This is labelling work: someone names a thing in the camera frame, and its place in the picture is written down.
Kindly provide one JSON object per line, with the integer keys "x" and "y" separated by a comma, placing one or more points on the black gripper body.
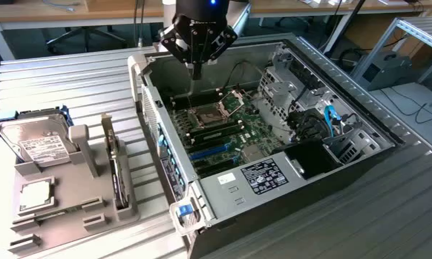
{"x": 202, "y": 32}

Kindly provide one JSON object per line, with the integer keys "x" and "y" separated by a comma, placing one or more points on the black graphics card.
{"x": 119, "y": 172}

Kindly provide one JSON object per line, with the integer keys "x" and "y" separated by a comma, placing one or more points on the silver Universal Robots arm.
{"x": 244, "y": 14}

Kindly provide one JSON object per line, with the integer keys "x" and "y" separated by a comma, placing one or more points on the silver drive cage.
{"x": 274, "y": 89}

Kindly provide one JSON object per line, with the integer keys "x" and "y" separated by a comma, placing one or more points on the black empty RAM slot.
{"x": 194, "y": 101}

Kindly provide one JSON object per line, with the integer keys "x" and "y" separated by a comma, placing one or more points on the metal socket cover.
{"x": 232, "y": 102}

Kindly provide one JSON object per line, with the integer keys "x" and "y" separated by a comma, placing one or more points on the thin locking lever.
{"x": 190, "y": 105}

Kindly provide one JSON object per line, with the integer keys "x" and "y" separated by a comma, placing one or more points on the black office chair base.
{"x": 85, "y": 33}

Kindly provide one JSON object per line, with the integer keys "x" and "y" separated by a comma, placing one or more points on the CPU socket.
{"x": 206, "y": 116}

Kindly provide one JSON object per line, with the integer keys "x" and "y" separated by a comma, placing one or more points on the green motherboard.
{"x": 263, "y": 126}

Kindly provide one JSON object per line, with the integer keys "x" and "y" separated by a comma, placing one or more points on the installed dark RAM stick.
{"x": 216, "y": 137}

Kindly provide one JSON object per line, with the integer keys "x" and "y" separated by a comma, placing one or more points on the chipset heatsink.
{"x": 254, "y": 153}

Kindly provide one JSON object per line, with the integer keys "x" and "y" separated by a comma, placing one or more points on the grey box device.
{"x": 386, "y": 70}

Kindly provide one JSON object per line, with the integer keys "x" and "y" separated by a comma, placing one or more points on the black expansion slot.
{"x": 216, "y": 167}

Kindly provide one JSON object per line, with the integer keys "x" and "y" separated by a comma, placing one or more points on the blue disk caddy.
{"x": 32, "y": 112}

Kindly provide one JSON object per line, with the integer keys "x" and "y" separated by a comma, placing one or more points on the silver hard disk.
{"x": 39, "y": 140}

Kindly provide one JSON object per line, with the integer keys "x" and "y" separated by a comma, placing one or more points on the silver disk bay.
{"x": 350, "y": 151}

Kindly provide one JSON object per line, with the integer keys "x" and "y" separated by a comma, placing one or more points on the grey power supply unit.
{"x": 230, "y": 189}

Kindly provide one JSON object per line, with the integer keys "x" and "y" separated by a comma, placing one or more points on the blue case latch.
{"x": 184, "y": 210}

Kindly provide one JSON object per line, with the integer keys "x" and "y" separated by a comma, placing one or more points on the grey parts rack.
{"x": 75, "y": 194}

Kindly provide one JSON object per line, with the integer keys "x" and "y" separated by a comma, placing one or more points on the open black PC case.
{"x": 274, "y": 215}

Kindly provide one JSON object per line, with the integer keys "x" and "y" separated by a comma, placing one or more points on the silver CPU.
{"x": 36, "y": 197}

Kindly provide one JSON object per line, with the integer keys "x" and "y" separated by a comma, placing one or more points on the green RAM stick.
{"x": 61, "y": 213}

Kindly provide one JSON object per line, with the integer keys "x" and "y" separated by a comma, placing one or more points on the wooden desk white frame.
{"x": 310, "y": 9}
{"x": 21, "y": 14}

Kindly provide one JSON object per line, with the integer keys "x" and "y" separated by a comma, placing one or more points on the aluminium profile frame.
{"x": 414, "y": 29}

